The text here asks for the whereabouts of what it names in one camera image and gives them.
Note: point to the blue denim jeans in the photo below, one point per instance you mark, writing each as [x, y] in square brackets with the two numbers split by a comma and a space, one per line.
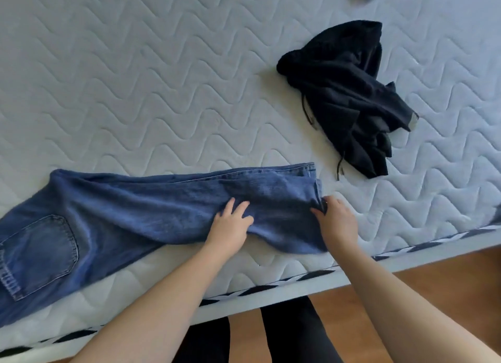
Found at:
[117, 210]

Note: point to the person's black trousers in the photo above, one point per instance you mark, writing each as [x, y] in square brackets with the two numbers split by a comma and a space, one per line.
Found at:
[297, 335]

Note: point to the person's right hand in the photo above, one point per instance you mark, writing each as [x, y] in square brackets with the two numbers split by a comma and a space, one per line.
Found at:
[338, 226]

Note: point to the white quilted mattress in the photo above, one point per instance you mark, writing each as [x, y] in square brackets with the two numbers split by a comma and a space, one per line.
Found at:
[156, 81]

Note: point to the person's left middle finger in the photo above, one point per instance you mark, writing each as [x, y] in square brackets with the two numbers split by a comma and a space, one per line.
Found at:
[228, 207]

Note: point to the black hooded sweatshirt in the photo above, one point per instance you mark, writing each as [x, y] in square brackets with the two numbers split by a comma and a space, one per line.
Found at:
[344, 96]

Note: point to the person's left forearm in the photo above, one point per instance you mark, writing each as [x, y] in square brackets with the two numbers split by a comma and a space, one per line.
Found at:
[156, 312]

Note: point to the person's left hand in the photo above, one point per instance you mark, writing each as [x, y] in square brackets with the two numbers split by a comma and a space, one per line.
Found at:
[227, 233]

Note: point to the person's left thumb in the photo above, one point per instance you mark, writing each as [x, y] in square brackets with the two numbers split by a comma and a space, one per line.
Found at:
[247, 223]

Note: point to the person's right thumb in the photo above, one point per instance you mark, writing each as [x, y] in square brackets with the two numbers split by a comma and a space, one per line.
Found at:
[318, 213]

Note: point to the person's right forearm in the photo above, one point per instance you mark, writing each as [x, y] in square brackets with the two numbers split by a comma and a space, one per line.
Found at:
[395, 304]

